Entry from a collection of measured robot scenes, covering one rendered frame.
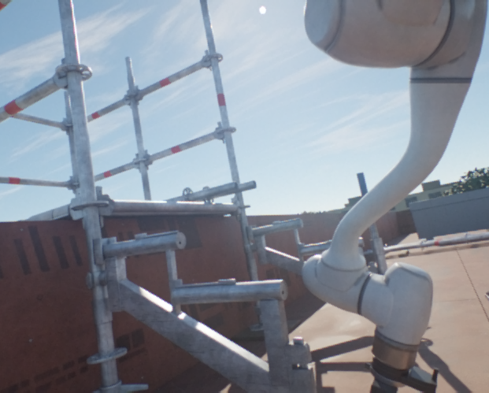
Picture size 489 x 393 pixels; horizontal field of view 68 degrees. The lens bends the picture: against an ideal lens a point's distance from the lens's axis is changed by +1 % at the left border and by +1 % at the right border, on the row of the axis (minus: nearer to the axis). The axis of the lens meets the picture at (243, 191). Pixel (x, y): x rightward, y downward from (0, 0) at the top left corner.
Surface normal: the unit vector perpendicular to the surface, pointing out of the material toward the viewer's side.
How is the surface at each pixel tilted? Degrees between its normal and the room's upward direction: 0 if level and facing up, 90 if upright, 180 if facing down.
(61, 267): 90
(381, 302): 81
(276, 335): 90
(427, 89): 110
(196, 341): 90
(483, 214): 90
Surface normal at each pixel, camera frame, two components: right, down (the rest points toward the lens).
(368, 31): 0.05, 0.69
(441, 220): -0.48, -0.05
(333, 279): -0.63, 0.09
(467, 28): 0.54, 0.27
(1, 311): 0.86, -0.23
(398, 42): 0.32, 0.71
